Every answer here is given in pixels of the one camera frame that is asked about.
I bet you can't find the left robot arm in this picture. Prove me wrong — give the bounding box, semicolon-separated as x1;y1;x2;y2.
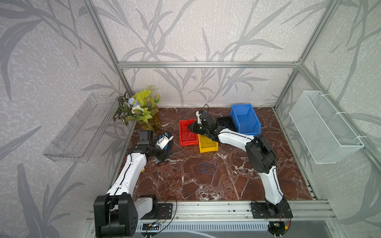
93;130;173;238

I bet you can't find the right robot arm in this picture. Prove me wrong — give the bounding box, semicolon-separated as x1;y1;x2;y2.
188;110;287;218

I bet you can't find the red plastic bin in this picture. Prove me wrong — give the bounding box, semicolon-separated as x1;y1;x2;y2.
179;119;198;146

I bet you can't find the yellow plastic bin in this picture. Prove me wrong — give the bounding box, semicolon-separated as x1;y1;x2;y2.
198;135;218;153

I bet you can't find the blue grey work glove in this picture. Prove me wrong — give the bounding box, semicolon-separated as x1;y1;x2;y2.
153;132;174;165

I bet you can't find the black plastic bin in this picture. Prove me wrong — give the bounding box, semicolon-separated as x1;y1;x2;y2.
216;116;238;132

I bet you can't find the blue plastic bin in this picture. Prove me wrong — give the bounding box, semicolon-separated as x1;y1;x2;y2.
230;104;262;136

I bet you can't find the artificial plant in vase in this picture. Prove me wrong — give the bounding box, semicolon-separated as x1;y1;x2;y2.
114;85;161;131

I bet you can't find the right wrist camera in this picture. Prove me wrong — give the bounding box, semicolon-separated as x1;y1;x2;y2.
196;110;206;126

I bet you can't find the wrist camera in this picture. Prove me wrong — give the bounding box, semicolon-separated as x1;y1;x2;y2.
196;110;206;126
156;132;173;150

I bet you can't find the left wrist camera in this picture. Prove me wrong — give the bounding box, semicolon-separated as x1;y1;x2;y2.
156;132;173;150

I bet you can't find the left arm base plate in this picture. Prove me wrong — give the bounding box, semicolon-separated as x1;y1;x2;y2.
142;203;175;220

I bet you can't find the clear plastic wall shelf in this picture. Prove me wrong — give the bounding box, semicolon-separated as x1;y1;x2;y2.
43;94;119;163

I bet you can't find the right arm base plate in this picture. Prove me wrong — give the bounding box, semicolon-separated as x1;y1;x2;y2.
250;200;293;220

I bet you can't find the white wire mesh basket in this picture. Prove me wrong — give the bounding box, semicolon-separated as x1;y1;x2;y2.
289;91;364;164

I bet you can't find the aluminium front rail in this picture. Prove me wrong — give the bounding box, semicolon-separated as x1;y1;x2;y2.
85;200;337;223

